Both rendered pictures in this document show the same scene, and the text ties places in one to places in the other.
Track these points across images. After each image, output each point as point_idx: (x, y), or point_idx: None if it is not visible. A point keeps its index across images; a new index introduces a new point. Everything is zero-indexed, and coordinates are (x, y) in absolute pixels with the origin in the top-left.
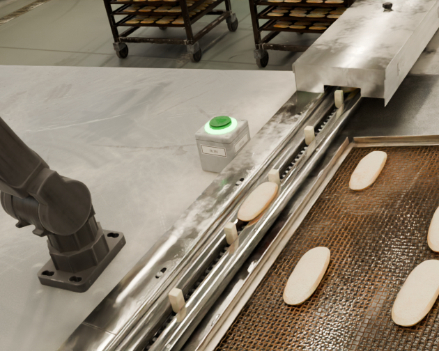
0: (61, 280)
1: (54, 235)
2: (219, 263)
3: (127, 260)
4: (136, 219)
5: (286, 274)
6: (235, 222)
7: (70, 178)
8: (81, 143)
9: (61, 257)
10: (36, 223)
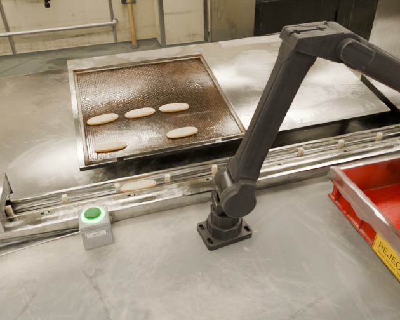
0: (243, 220)
1: None
2: (186, 174)
3: (206, 216)
4: (178, 237)
5: (184, 139)
6: (158, 185)
7: (221, 171)
8: None
9: None
10: None
